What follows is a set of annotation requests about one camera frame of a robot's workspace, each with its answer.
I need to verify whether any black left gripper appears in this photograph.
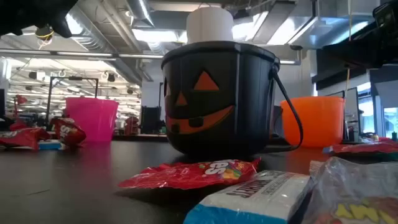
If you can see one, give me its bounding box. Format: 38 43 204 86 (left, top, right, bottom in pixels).
0 0 78 39

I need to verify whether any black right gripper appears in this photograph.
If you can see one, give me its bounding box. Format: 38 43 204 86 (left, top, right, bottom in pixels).
322 18 398 69

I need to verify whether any black jack-o'-lantern bucket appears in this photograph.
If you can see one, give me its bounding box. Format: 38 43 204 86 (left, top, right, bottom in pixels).
160 40 304 158

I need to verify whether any red Skittles packet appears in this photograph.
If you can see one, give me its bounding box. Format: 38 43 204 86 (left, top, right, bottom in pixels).
329 141 398 155
8 121 29 132
117 157 262 190
50 117 87 147
0 127 51 151

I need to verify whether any clear wrapper yellow-lettered candy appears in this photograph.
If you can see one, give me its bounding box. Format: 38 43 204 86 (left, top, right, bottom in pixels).
300 156 398 224

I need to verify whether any orange jack-o'-lantern bucket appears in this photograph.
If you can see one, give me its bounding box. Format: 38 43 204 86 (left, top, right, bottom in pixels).
280 95 346 149

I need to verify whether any red desk lamp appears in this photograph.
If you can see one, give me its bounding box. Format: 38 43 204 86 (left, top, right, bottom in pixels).
12 95 29 125

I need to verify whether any pale small desk object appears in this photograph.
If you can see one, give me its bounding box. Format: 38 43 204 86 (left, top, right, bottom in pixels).
360 133 380 143

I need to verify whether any black computer monitor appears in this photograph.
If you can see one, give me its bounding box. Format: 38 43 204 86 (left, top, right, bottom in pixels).
0 88 6 118

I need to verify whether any pink plastic bucket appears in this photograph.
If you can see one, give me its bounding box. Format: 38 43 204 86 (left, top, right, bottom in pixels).
64 96 119 143

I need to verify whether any red cart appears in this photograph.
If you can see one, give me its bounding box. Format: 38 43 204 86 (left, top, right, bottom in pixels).
124 116 141 136

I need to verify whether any black cabinet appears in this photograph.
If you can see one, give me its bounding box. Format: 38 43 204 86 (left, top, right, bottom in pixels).
141 105 162 135

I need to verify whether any white shade table lamp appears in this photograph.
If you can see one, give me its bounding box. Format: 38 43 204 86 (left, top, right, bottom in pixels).
185 6 234 44

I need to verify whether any black ceiling device yellow cable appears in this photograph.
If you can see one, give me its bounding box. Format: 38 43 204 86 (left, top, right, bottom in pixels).
34 25 55 42

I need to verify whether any yellow hanging cable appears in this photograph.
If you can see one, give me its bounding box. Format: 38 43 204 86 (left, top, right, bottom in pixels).
344 0 353 98

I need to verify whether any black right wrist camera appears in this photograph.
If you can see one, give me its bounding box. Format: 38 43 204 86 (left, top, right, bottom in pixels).
372 1 398 30

